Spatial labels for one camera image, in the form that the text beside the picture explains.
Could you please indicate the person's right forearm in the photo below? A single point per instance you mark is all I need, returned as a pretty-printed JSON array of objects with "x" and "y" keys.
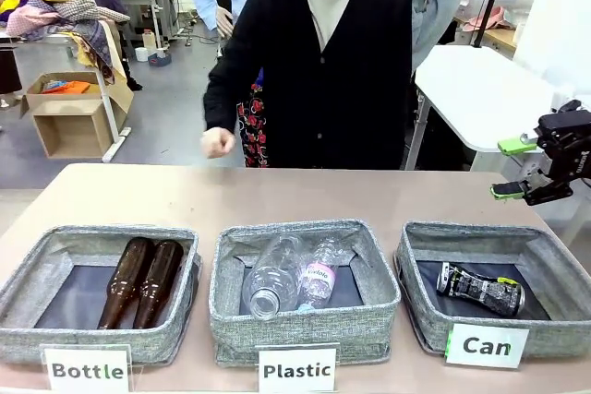
[{"x": 224, "y": 89}]

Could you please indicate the white plastic jug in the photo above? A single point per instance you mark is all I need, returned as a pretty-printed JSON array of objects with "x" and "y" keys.
[{"x": 148, "y": 39}]

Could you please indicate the pink cloth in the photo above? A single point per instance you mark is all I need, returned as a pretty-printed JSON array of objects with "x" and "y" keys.
[{"x": 489, "y": 19}]

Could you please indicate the large clear plastic bottle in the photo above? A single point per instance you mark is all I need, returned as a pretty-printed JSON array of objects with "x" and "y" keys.
[{"x": 272, "y": 278}]

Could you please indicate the brown cardboard box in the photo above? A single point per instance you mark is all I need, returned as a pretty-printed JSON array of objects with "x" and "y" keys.
[{"x": 74, "y": 126}]

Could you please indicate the person in dark skirt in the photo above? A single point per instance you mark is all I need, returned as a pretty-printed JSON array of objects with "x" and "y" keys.
[{"x": 9, "y": 71}]

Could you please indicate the person in black cardigan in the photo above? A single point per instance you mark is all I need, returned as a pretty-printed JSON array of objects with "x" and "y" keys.
[{"x": 332, "y": 89}]

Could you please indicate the person's right hand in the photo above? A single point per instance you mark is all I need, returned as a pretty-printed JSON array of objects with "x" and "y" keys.
[{"x": 217, "y": 142}]

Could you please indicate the white Can label sign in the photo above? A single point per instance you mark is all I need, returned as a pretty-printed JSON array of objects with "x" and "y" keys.
[{"x": 487, "y": 345}]

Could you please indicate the brown glass bottle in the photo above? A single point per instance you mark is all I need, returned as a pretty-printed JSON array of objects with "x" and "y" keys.
[
  {"x": 124, "y": 283},
  {"x": 157, "y": 283}
]

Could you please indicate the white Bottle label sign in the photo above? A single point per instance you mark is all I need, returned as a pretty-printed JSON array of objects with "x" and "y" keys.
[{"x": 87, "y": 370}]

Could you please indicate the orange cloth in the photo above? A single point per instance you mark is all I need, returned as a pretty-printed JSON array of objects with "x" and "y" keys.
[{"x": 71, "y": 87}]

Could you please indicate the white table with clothes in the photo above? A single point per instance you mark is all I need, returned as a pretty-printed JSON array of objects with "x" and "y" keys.
[{"x": 113, "y": 103}]

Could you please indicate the grey fabric basket plastic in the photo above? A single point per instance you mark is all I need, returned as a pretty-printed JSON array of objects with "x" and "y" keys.
[{"x": 300, "y": 334}]

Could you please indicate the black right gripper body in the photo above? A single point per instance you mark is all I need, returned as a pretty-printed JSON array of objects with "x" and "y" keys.
[{"x": 565, "y": 145}]

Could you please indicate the crushed black drink can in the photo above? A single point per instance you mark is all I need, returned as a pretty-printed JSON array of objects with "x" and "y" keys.
[{"x": 480, "y": 289}]

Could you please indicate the grey hooded jacket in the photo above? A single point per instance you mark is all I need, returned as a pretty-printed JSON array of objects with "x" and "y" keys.
[{"x": 434, "y": 2}]

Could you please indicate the red floral black skirt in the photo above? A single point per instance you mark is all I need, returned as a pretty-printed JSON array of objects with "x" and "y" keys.
[{"x": 254, "y": 135}]

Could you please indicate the grey fabric basket can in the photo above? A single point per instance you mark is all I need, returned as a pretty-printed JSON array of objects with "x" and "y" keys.
[{"x": 425, "y": 315}]

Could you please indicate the pile of colourful clothes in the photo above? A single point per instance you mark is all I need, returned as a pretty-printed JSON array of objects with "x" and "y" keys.
[{"x": 55, "y": 6}]

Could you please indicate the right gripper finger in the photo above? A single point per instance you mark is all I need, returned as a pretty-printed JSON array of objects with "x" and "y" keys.
[
  {"x": 515, "y": 146},
  {"x": 531, "y": 193}
]

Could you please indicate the white Plastic label sign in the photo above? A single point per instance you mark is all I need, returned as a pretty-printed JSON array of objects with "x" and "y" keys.
[{"x": 297, "y": 370}]

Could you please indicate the blue round container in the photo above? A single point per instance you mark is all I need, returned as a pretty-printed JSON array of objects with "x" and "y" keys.
[{"x": 160, "y": 60}]

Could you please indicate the white rounded side table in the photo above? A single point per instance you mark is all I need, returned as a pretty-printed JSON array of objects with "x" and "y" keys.
[{"x": 475, "y": 89}]

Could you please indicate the light wooden desk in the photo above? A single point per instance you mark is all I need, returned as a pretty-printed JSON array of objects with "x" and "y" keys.
[{"x": 141, "y": 2}]

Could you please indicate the small pink-label plastic bottle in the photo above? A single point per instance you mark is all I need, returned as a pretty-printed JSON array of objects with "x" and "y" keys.
[{"x": 318, "y": 278}]

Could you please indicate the grey fabric basket bottle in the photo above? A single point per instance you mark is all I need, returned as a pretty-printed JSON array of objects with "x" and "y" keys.
[{"x": 115, "y": 343}]

